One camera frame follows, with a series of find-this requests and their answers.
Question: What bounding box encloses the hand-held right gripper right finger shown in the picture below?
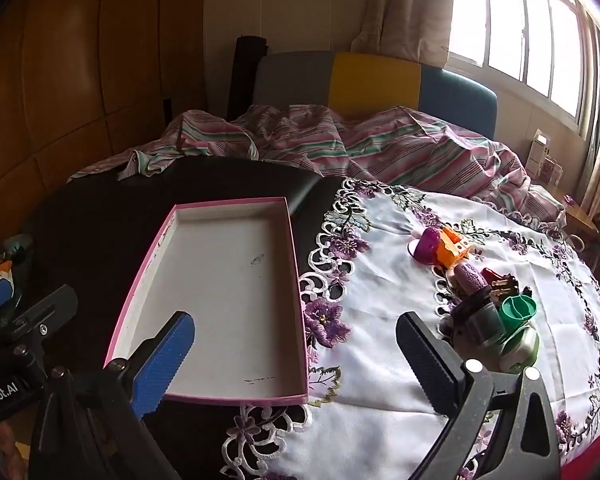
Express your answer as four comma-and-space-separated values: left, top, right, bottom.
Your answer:
396, 311, 563, 480

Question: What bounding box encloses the green ridged toy piece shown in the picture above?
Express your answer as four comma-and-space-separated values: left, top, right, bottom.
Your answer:
500, 294, 538, 333

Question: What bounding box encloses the red blanket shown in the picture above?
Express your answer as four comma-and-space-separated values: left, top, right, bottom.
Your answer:
560, 435, 600, 480

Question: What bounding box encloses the wooden nightstand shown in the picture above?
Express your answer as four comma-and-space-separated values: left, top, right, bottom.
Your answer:
545, 180, 600, 241

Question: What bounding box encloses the grey yellow blue headboard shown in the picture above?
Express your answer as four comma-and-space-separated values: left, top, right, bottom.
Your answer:
252, 51, 498, 141

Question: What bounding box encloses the pink cardboard box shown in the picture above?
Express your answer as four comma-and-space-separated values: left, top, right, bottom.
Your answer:
103, 197, 310, 406

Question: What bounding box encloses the white and green toy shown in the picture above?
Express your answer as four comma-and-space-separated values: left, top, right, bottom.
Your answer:
455, 322, 541, 373

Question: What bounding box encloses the yellow orange toy piece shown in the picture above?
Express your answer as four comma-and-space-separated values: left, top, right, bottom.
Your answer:
437, 226, 462, 267

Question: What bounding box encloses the window with white frame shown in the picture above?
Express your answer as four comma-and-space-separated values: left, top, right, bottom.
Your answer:
447, 0, 593, 133

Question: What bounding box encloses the pink green striped bedsheet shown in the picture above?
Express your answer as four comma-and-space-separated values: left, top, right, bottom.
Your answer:
67, 104, 568, 226

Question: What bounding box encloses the purple ridged cylinder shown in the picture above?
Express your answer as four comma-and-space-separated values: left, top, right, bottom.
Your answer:
450, 262, 493, 296

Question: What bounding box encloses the dark red pumpkin toy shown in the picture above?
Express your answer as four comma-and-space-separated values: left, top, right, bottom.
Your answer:
489, 276, 533, 302

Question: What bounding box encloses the black rolled mat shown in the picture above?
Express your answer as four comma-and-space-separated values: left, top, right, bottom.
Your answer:
227, 35, 270, 121

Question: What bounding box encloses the white carton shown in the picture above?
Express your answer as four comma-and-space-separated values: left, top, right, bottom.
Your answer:
525, 129, 553, 171

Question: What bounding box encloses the brown wooden wardrobe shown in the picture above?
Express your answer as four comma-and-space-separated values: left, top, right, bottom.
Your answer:
0, 0, 206, 241

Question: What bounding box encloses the white embroidered floral tablecloth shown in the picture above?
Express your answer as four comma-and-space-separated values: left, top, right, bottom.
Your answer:
220, 177, 600, 480

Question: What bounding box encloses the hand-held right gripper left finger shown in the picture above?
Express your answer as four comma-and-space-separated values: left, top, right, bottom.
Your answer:
27, 310, 197, 480

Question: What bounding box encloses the small pink carton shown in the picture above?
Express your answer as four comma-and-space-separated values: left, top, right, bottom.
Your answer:
540, 157, 564, 184

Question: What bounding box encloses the grey tube green cap toy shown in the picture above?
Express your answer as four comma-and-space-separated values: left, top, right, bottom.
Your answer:
437, 290, 507, 348

